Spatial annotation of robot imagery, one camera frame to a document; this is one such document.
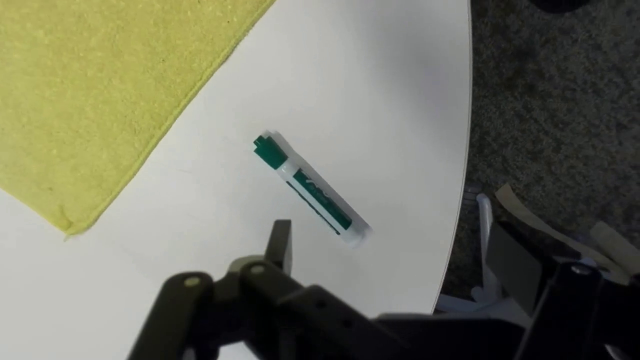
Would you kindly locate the green marker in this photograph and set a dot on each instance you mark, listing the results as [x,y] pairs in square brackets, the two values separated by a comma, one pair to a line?
[312,191]

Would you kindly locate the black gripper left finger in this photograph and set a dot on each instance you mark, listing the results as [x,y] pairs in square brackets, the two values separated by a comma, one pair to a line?
[201,312]

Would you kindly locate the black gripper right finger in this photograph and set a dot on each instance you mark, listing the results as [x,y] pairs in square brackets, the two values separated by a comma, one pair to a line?
[573,312]

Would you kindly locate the yellow towel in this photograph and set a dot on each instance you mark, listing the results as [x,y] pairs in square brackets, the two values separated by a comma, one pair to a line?
[100,87]

